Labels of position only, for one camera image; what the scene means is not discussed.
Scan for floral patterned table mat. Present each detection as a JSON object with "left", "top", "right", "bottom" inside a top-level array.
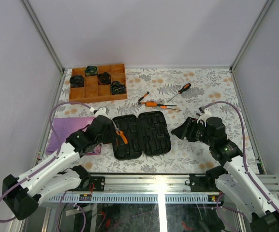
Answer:
[{"left": 39, "top": 68, "right": 261, "bottom": 174}]

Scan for purple folded cloth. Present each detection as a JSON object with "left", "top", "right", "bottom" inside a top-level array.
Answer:
[{"left": 45, "top": 117, "right": 94, "bottom": 155}]

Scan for black plastic tool case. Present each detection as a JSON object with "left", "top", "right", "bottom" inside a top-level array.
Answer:
[{"left": 112, "top": 111, "right": 171, "bottom": 160}]

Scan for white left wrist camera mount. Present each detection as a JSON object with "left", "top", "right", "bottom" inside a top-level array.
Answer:
[{"left": 90, "top": 107, "right": 108, "bottom": 117}]

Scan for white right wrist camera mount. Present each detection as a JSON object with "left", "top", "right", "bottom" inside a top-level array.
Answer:
[{"left": 197, "top": 106, "right": 212, "bottom": 126}]

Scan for black rolled tape right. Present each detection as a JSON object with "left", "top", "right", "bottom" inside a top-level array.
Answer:
[{"left": 110, "top": 81, "right": 126, "bottom": 95}]

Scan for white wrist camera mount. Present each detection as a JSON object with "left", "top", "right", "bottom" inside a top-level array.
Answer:
[
  {"left": 197, "top": 106, "right": 212, "bottom": 126},
  {"left": 90, "top": 107, "right": 108, "bottom": 117}
]

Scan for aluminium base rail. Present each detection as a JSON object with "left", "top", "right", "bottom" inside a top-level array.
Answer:
[{"left": 23, "top": 173, "right": 279, "bottom": 203}]

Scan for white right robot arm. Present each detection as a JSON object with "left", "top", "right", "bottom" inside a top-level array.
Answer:
[{"left": 171, "top": 116, "right": 279, "bottom": 232}]

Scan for orange handled pliers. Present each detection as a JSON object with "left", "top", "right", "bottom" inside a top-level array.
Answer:
[{"left": 113, "top": 122, "right": 128, "bottom": 144}]

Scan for black rolled tape left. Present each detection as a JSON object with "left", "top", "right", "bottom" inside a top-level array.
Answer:
[{"left": 69, "top": 75, "right": 85, "bottom": 88}]

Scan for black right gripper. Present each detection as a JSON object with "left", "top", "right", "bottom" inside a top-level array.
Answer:
[{"left": 171, "top": 117, "right": 214, "bottom": 146}]

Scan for thin orange precision screwdriver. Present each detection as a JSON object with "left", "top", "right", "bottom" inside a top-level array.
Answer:
[{"left": 160, "top": 106, "right": 182, "bottom": 112}]

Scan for black rolled tape top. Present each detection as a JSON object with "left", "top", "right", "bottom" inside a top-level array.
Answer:
[{"left": 84, "top": 65, "right": 98, "bottom": 76}]

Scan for orange wooden compartment tray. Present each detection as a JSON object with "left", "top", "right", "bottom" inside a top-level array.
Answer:
[{"left": 69, "top": 63, "right": 128, "bottom": 103}]

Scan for orange handled utility knife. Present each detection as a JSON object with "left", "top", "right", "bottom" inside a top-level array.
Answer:
[{"left": 138, "top": 101, "right": 176, "bottom": 108}]

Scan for large orange black screwdriver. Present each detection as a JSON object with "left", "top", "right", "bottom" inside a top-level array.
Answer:
[{"left": 166, "top": 83, "right": 191, "bottom": 102}]

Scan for black rolled tape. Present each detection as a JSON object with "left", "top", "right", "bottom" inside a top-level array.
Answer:
[
  {"left": 69, "top": 75, "right": 85, "bottom": 88},
  {"left": 97, "top": 72, "right": 111, "bottom": 85},
  {"left": 84, "top": 65, "right": 98, "bottom": 76},
  {"left": 110, "top": 81, "right": 126, "bottom": 95}
]

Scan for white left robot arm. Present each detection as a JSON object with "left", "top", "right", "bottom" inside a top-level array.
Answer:
[{"left": 2, "top": 116, "right": 116, "bottom": 220}]

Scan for small orange black screwdriver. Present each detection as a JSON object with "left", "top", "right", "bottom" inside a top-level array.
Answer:
[{"left": 138, "top": 91, "right": 149, "bottom": 105}]

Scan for black rolled tape middle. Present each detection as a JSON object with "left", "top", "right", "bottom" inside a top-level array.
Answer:
[{"left": 97, "top": 72, "right": 111, "bottom": 85}]

